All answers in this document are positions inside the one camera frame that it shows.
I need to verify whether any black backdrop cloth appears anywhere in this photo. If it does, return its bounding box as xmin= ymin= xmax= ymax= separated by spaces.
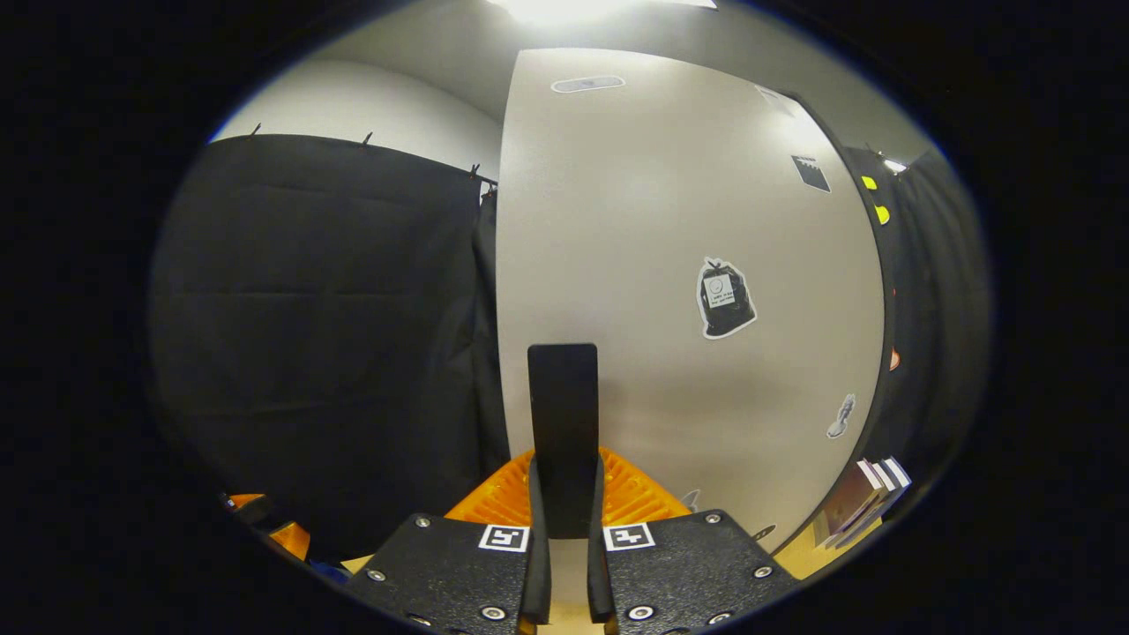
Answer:
xmin=148 ymin=134 xmax=994 ymax=565

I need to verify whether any grey spine book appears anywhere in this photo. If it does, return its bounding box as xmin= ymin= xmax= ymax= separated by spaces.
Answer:
xmin=860 ymin=459 xmax=902 ymax=521

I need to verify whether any white cabinet door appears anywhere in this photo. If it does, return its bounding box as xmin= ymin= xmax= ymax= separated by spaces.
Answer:
xmin=496 ymin=48 xmax=888 ymax=565

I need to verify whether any black cabinet door handle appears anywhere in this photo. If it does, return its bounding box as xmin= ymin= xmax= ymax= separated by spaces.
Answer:
xmin=527 ymin=343 xmax=600 ymax=540

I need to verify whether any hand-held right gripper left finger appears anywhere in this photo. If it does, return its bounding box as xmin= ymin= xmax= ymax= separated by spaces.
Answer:
xmin=344 ymin=450 xmax=553 ymax=635

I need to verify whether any large square ceiling light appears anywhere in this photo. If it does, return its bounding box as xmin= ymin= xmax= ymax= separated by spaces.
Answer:
xmin=488 ymin=0 xmax=721 ymax=28

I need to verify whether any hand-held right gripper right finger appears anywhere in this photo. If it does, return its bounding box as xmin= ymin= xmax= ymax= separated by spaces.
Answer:
xmin=587 ymin=445 xmax=800 ymax=635

